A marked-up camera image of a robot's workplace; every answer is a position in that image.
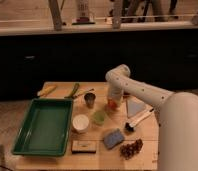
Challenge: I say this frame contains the blue sponge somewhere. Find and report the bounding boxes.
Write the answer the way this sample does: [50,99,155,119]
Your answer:
[103,129,125,149]

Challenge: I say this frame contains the light blue triangular cloth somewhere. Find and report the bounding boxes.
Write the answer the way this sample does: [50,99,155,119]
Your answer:
[126,100,146,118]

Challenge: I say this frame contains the orange-red apple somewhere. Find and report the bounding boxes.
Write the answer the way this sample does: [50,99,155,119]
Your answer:
[107,99,117,110]

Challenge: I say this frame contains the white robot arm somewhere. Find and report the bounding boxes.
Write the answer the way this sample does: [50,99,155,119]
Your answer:
[105,64,198,171]

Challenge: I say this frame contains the green plastic cup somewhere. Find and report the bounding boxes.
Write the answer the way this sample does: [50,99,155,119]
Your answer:
[93,110,106,125]

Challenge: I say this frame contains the white paper cup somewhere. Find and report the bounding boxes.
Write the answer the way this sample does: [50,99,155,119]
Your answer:
[72,114,90,133]

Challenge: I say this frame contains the green plastic tray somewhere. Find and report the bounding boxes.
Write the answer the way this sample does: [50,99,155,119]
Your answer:
[12,99,73,157]

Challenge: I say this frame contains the bunch of dark grapes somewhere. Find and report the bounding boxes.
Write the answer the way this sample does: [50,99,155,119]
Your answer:
[120,139,143,160]

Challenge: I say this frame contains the brown rectangular block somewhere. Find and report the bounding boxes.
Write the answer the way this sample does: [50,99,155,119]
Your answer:
[71,140,97,153]

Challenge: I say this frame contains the dark red bowl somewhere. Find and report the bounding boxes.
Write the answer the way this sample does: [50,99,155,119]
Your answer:
[123,92,130,98]

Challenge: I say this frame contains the small metal cup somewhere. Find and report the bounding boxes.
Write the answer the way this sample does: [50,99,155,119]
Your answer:
[84,93,96,108]

